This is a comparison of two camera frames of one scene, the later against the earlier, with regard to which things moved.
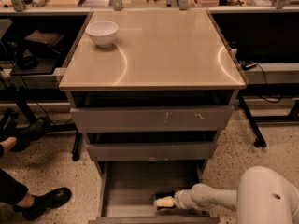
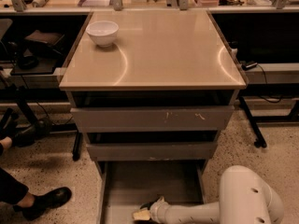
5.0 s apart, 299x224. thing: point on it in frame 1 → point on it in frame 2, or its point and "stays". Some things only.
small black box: (163, 194) → (148, 205)
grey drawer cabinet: (151, 105) stays
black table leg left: (77, 147) stays
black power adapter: (248, 64) stays
